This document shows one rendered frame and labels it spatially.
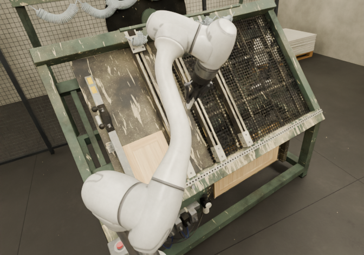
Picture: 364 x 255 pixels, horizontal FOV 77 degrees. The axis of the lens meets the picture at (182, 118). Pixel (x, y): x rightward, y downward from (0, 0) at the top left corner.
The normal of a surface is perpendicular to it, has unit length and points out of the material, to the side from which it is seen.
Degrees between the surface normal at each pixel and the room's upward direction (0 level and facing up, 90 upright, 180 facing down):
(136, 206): 36
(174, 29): 53
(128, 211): 43
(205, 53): 106
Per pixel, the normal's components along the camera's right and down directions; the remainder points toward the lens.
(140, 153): 0.33, -0.20
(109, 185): -0.26, -0.69
